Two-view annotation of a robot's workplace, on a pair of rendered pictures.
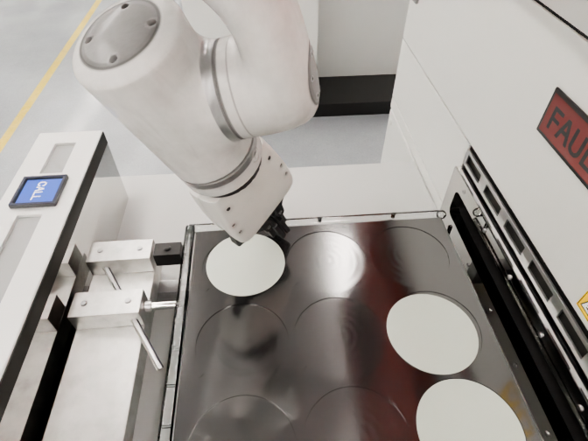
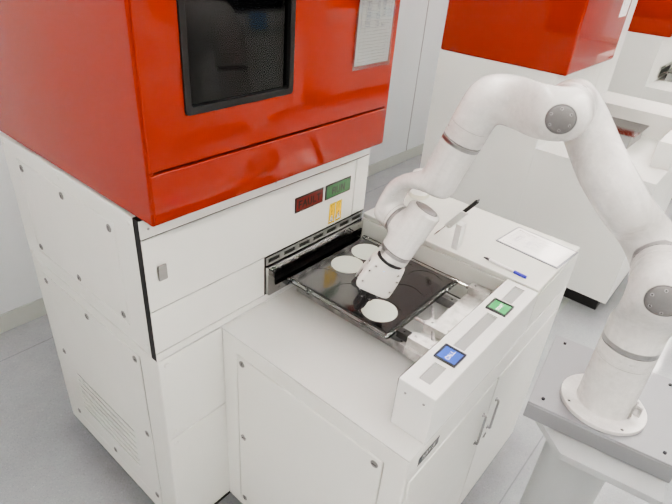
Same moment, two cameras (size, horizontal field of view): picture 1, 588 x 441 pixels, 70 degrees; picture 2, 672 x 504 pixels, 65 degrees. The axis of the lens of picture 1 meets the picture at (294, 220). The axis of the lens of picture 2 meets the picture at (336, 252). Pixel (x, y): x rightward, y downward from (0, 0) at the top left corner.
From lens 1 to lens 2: 1.55 m
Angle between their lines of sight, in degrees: 94
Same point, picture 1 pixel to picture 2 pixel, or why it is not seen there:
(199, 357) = (419, 299)
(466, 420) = (365, 252)
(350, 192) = (276, 337)
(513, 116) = (282, 223)
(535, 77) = (285, 205)
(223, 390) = (418, 289)
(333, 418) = not seen: hidden behind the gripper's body
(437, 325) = (343, 263)
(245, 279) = (385, 306)
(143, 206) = (386, 408)
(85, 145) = (414, 372)
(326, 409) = not seen: hidden behind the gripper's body
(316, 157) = not seen: outside the picture
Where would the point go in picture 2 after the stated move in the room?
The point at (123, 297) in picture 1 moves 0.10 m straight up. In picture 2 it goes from (433, 324) to (439, 293)
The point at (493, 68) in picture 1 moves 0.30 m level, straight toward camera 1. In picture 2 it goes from (263, 224) to (366, 215)
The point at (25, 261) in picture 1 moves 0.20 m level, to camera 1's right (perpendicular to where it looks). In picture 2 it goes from (465, 329) to (402, 292)
